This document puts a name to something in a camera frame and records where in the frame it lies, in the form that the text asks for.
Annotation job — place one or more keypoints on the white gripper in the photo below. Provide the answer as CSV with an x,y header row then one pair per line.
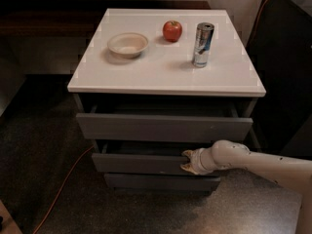
x,y
196,162

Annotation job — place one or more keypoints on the grey drawer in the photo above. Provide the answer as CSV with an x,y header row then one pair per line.
x,y
143,157
163,182
189,122

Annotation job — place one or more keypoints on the silver redbull can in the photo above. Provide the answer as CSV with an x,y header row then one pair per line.
x,y
203,40

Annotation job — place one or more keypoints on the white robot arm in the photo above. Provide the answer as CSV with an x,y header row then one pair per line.
x,y
291,173

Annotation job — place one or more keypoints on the grey bottom drawer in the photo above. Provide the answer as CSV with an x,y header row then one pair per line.
x,y
163,182

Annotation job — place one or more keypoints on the white-topped grey drawer cabinet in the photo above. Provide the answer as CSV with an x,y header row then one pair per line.
x,y
164,73

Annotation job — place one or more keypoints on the grey top drawer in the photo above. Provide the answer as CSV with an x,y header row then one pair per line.
x,y
189,122

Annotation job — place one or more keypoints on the red apple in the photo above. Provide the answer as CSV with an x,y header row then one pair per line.
x,y
172,30

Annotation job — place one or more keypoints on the beige paper bowl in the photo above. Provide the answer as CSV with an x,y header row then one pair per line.
x,y
128,45

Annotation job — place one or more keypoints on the dark wooden bench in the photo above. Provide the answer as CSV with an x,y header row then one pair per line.
x,y
71,18

